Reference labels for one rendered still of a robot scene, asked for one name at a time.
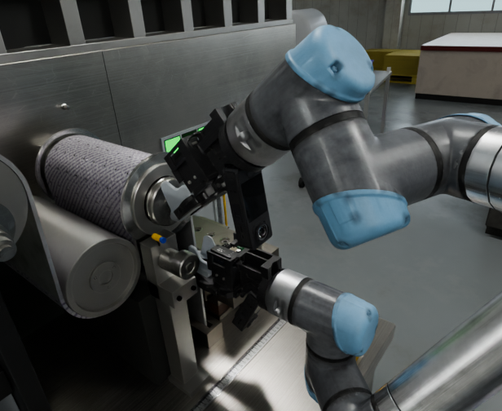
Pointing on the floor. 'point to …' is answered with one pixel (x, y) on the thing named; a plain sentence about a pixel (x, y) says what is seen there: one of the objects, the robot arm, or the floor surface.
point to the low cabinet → (473, 68)
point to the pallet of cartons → (402, 63)
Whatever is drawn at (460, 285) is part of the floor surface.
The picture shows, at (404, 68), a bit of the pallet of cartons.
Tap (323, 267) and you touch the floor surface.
